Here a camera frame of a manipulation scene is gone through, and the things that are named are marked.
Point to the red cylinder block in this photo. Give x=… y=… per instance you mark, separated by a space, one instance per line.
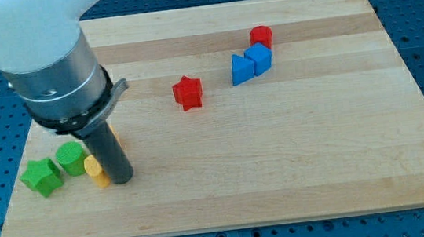
x=261 y=34

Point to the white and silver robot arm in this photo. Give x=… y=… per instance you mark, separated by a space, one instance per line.
x=46 y=58

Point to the yellow cylinder block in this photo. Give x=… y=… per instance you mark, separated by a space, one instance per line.
x=96 y=172

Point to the yellow block behind tool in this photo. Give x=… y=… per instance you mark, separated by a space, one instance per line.
x=115 y=134

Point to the green star block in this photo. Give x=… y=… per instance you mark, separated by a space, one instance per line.
x=42 y=176

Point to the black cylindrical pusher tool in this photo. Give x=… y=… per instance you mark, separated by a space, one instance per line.
x=103 y=145

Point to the green cylinder block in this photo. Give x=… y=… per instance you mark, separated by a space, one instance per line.
x=71 y=157

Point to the wooden board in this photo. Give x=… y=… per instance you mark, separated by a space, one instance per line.
x=335 y=127

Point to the blue triangle block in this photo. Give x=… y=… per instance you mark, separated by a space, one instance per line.
x=242 y=69

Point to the red star block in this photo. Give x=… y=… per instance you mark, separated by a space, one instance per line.
x=188 y=92

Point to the blue cube block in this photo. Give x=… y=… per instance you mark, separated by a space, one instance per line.
x=261 y=56

